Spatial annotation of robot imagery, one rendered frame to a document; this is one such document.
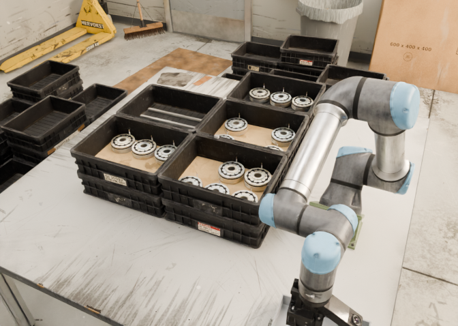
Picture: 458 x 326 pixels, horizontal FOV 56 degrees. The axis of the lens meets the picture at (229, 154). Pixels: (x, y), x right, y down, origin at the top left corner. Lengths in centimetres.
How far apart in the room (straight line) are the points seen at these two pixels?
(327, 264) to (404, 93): 49
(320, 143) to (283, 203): 19
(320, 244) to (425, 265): 176
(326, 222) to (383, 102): 36
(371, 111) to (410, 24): 307
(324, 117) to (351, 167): 43
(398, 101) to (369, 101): 7
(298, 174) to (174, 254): 70
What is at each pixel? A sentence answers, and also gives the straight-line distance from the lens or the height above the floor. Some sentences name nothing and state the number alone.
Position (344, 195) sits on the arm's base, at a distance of 153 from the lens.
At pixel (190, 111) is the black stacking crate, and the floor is 83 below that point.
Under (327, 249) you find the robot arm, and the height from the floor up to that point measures 124.
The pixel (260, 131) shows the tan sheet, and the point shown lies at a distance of 191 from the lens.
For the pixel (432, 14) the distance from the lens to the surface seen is 419.
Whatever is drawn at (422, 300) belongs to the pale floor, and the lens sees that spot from 247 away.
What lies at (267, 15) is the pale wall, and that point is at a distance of 471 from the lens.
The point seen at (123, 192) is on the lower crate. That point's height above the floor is 78.
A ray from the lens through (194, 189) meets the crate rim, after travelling 149.
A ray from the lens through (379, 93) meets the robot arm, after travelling 116.
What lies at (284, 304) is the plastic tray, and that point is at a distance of 145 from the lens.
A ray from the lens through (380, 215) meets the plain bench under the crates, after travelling 178.
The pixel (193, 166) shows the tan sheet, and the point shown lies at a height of 83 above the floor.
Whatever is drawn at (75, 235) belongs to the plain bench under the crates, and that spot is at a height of 70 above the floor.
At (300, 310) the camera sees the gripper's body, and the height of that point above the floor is 103.
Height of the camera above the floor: 191
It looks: 37 degrees down
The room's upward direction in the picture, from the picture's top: 2 degrees counter-clockwise
